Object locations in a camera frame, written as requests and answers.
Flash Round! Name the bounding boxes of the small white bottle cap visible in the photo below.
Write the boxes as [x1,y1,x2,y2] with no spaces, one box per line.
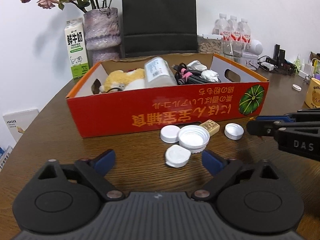
[225,123,244,140]

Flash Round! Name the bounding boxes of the large white jar lid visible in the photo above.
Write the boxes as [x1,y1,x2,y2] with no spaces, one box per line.
[178,125,210,153]

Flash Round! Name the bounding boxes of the beige eraser block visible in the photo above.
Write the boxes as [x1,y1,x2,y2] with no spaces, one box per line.
[200,120,220,137]

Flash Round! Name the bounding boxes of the white cap front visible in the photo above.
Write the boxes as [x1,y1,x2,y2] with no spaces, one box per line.
[165,145,191,168]

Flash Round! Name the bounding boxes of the white tissue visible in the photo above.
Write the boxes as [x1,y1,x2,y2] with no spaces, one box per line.
[201,70,220,83]

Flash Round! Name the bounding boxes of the white plastic bottle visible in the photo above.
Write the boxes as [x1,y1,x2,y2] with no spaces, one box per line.
[144,57,177,88]

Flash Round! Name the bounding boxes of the yellow bear mug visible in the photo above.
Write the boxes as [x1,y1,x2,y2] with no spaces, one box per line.
[305,78,320,108]

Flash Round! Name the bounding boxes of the black desk gadgets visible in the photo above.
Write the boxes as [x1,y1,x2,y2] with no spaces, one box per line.
[264,44,298,76]

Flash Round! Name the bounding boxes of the white power adapter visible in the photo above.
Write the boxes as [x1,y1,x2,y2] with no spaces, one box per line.
[259,62,274,72]

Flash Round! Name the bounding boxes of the red cardboard pumpkin box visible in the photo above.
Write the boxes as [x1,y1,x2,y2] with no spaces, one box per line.
[66,54,269,138]

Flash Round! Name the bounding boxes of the clear drinking glass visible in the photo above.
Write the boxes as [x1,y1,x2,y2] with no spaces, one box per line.
[222,40,244,57]

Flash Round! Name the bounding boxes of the white book box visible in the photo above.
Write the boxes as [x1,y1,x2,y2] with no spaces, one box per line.
[3,109,39,142]

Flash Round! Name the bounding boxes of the yellow plush toy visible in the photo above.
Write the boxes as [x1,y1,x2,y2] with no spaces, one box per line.
[99,68,145,93]

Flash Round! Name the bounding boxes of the right water bottle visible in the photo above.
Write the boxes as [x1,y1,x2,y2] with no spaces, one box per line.
[238,18,251,44]

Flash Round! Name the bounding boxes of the water bottle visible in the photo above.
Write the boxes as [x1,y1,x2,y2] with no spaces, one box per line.
[213,13,231,41]
[228,15,241,42]
[238,18,251,44]

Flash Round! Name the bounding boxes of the middle water bottle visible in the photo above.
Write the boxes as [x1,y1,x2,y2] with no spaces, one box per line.
[228,15,241,42]

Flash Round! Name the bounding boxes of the clear seed storage container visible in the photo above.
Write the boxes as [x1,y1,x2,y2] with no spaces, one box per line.
[197,34,223,54]

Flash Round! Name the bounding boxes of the left water bottle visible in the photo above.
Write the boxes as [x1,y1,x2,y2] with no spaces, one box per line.
[213,13,231,41]

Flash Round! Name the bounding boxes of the purple marbled vase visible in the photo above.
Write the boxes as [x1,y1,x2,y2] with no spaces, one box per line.
[84,7,121,64]

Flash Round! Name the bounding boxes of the white green milk carton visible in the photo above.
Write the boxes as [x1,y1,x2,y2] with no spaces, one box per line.
[65,18,90,79]

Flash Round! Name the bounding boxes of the black paper shopping bag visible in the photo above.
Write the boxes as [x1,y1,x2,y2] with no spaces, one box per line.
[122,0,198,57]

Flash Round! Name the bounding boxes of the white round camera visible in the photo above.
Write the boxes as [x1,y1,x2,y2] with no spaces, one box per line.
[248,40,263,55]

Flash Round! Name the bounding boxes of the black braided cable coil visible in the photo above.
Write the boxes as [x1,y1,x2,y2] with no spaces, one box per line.
[171,63,222,86]

